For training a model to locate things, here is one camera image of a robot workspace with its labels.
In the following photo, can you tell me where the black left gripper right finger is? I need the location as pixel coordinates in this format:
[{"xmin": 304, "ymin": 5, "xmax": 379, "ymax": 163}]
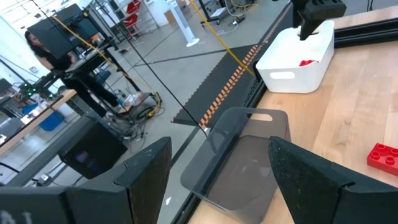
[{"xmin": 269, "ymin": 136, "xmax": 398, "ymax": 224}]

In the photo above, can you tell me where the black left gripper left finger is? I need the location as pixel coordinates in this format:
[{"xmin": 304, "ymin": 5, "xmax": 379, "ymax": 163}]
[{"xmin": 0, "ymin": 136, "xmax": 172, "ymax": 224}]

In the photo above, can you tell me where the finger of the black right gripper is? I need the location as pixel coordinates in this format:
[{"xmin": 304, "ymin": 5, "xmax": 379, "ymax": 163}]
[
  {"xmin": 291, "ymin": 0, "xmax": 308, "ymax": 29},
  {"xmin": 299, "ymin": 0, "xmax": 347, "ymax": 41}
]

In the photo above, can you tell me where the white plastic bin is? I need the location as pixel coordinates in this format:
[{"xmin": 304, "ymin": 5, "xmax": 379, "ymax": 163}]
[{"xmin": 255, "ymin": 20, "xmax": 335, "ymax": 94}]

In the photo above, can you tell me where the black box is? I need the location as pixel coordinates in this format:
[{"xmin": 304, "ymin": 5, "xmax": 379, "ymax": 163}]
[{"xmin": 58, "ymin": 119, "xmax": 129, "ymax": 180}]

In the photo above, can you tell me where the grey translucent plastic bin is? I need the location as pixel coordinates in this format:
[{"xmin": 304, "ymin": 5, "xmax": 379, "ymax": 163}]
[{"xmin": 180, "ymin": 107, "xmax": 292, "ymax": 224}]

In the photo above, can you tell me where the black stand base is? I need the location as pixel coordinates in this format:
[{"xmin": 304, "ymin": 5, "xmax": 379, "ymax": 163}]
[{"xmin": 197, "ymin": 0, "xmax": 246, "ymax": 26}]

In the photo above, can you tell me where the grey metal beam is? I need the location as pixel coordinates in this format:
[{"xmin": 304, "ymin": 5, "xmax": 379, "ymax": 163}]
[{"xmin": 4, "ymin": 113, "xmax": 94, "ymax": 187}]

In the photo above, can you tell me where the black mat with orange stripes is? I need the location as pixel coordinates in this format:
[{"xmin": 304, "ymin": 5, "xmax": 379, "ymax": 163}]
[{"xmin": 172, "ymin": 44, "xmax": 269, "ymax": 129}]

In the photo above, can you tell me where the blue bin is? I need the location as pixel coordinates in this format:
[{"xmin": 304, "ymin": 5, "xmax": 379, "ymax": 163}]
[{"xmin": 38, "ymin": 111, "xmax": 65, "ymax": 132}]

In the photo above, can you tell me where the white tower fan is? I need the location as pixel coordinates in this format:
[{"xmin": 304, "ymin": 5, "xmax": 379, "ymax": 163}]
[{"xmin": 167, "ymin": 0, "xmax": 200, "ymax": 48}]

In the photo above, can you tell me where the wooden desk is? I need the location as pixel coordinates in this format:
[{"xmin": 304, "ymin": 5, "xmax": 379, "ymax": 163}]
[{"xmin": 0, "ymin": 89, "xmax": 78, "ymax": 156}]

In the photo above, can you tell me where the black standing desk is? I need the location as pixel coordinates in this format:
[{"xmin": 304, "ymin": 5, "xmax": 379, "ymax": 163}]
[{"xmin": 62, "ymin": 40, "xmax": 144, "ymax": 94}]

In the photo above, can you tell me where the person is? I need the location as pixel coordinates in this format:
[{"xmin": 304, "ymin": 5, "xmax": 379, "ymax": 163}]
[{"xmin": 24, "ymin": 30, "xmax": 121, "ymax": 118}]

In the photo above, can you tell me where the rack with red bins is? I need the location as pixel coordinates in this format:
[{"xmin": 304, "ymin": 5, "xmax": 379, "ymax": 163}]
[{"xmin": 90, "ymin": 0, "xmax": 159, "ymax": 41}]

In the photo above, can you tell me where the black monitor panel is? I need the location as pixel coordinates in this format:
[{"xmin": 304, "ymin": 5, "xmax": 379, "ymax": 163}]
[{"xmin": 27, "ymin": 2, "xmax": 103, "ymax": 60}]

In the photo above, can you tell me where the black aluminium table frame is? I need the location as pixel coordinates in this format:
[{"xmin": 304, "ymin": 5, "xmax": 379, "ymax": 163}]
[{"xmin": 170, "ymin": 17, "xmax": 398, "ymax": 224}]

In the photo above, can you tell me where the tangled cable bundle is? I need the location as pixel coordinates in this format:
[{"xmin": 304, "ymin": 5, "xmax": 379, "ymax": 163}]
[{"xmin": 105, "ymin": 93, "xmax": 165, "ymax": 141}]

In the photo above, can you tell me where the black cable with coil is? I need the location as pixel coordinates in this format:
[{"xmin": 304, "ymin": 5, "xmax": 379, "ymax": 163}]
[{"xmin": 93, "ymin": 0, "xmax": 209, "ymax": 138}]

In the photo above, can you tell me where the yellow cable with connector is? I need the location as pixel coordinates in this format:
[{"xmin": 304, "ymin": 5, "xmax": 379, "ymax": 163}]
[{"xmin": 49, "ymin": 14, "xmax": 163, "ymax": 119}]

